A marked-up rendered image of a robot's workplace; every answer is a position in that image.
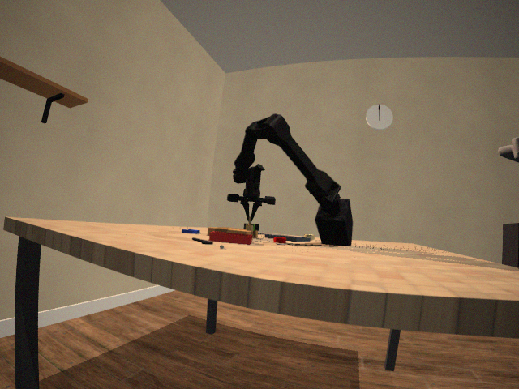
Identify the red tray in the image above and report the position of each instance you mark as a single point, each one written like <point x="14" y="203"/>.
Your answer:
<point x="230" y="238"/>

